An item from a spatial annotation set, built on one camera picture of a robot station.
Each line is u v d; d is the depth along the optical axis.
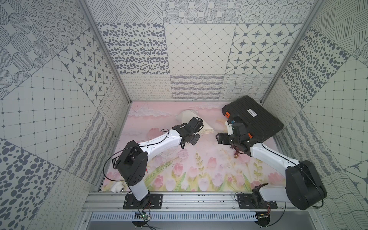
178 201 0.76
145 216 0.70
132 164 0.45
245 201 0.73
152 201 0.73
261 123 0.98
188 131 0.64
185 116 1.03
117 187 0.76
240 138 0.68
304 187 0.42
